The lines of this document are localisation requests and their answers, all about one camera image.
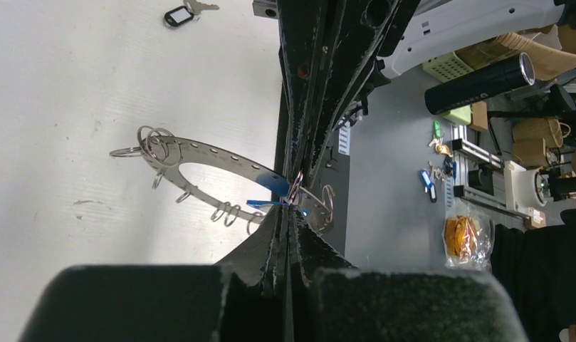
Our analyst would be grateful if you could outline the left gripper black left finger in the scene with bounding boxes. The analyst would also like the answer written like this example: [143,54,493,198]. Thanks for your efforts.
[214,206,287,341]

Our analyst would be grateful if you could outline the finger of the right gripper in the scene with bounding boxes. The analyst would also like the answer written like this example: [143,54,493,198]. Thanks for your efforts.
[304,1,419,186]
[277,1,339,180]

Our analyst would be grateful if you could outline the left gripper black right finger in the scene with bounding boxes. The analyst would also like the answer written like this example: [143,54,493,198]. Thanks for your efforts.
[287,207,354,341]

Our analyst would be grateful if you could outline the key with blue tag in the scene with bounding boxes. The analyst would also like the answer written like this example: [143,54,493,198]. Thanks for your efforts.
[246,173,309,216]

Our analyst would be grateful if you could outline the round metal keyring disc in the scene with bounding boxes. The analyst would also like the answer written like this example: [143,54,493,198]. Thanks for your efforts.
[109,125,335,234]

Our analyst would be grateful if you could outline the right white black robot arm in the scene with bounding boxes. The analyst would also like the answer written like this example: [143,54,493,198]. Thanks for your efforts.
[276,1,576,187]

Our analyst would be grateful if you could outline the green tagged spare key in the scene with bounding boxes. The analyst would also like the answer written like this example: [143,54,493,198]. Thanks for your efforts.
[433,120,444,140]

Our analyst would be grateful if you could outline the key with black tag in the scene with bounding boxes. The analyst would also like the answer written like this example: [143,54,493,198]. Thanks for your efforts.
[162,0,220,29]

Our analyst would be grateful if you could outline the black cylinder flask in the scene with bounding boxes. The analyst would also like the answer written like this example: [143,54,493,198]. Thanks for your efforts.
[424,52,536,115]

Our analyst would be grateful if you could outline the orange snack in plastic bag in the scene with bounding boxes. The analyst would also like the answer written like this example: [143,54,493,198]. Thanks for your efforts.
[443,199,494,271]

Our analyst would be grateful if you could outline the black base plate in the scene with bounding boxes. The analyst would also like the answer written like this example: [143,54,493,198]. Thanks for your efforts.
[273,89,350,255]

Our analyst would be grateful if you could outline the right white cable duct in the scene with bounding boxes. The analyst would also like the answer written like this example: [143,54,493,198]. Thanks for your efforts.
[337,123,351,156]

